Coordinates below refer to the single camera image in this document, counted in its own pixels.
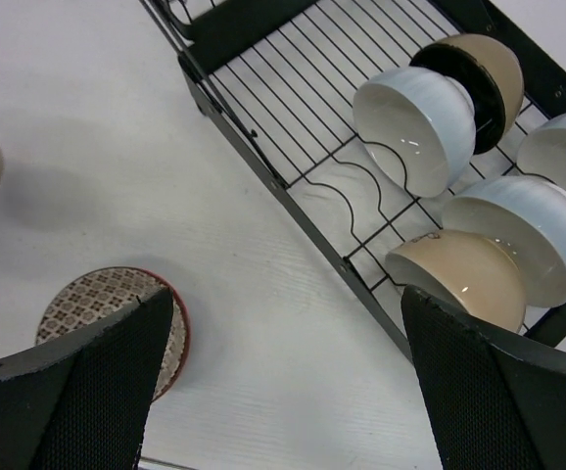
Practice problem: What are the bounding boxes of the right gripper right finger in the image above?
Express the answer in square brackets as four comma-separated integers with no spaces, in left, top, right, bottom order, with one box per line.
[401,286,566,469]

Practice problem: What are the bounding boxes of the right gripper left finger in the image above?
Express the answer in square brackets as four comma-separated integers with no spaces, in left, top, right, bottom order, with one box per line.
[0,288,173,469]

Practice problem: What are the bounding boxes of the brown white patterned bowl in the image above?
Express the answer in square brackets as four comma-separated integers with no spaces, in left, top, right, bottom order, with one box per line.
[35,266,191,400]

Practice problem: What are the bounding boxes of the tan bowl front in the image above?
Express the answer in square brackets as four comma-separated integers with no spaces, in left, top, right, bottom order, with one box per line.
[385,229,527,333]

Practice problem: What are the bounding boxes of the tan black bowl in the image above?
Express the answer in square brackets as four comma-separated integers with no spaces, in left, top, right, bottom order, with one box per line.
[409,33,525,155]

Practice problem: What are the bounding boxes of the black wire dish rack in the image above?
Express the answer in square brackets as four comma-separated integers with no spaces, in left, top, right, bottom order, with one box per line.
[145,1,566,353]

